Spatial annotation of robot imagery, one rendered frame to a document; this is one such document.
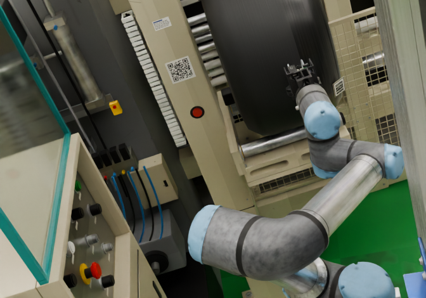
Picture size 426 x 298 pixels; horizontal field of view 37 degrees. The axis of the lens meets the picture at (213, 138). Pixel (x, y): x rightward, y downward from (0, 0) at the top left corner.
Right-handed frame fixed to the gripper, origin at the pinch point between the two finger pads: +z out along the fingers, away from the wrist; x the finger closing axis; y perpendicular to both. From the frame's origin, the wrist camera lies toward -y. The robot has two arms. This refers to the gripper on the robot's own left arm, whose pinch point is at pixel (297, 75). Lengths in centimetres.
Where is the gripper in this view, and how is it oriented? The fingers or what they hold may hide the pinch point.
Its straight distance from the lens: 174.6
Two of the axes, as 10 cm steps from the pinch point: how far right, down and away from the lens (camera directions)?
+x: -9.4, 3.2, 0.9
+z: -0.7, -4.5, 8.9
